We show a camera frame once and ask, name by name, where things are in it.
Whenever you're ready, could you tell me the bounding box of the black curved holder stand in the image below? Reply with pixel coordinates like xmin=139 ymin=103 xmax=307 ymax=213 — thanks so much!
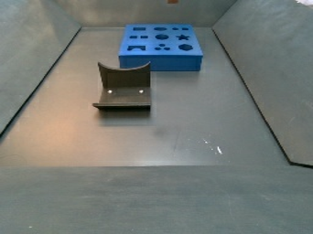
xmin=93 ymin=63 xmax=152 ymax=110

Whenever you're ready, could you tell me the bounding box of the blue shape sorter block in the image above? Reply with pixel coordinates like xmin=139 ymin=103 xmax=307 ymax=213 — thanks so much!
xmin=119 ymin=24 xmax=204 ymax=71

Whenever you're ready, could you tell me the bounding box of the orange tag on wall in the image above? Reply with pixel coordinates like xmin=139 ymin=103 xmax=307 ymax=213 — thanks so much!
xmin=168 ymin=0 xmax=178 ymax=4

